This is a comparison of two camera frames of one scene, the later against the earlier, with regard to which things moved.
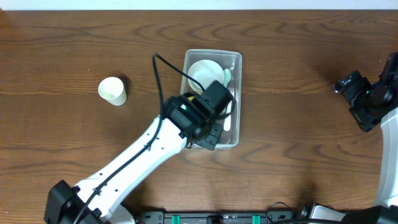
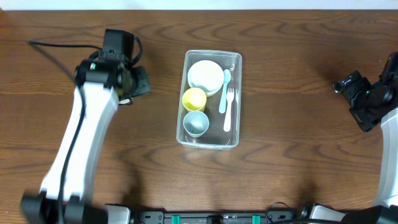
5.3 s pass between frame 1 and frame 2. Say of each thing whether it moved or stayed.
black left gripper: moved
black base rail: stayed
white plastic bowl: stayed
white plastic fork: stayed
